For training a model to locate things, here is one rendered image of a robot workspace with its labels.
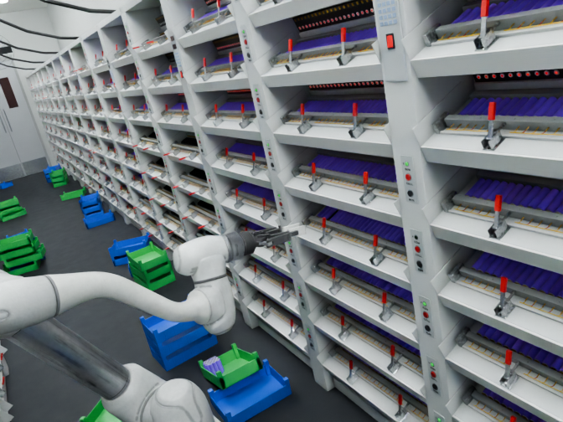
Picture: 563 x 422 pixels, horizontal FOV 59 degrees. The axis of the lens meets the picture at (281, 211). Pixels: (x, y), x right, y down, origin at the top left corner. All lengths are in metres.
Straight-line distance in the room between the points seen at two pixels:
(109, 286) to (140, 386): 0.40
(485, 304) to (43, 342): 1.10
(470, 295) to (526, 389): 0.25
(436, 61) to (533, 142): 0.26
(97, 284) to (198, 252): 0.32
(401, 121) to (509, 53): 0.32
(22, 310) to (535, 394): 1.16
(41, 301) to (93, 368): 0.37
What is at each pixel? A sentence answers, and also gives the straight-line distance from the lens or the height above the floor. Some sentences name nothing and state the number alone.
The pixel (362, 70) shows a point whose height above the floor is 1.31.
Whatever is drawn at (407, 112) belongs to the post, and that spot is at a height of 1.21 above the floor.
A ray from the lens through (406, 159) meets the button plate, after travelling 1.25.
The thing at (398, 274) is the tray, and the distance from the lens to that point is 1.46.
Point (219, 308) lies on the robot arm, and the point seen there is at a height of 0.74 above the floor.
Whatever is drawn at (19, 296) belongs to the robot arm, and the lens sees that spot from 1.21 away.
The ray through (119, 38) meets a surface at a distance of 3.76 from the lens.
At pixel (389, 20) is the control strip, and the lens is 1.20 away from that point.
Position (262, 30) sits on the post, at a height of 1.46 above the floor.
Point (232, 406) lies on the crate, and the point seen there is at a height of 0.00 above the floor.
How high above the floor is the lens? 1.42
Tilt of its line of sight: 19 degrees down
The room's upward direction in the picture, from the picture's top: 12 degrees counter-clockwise
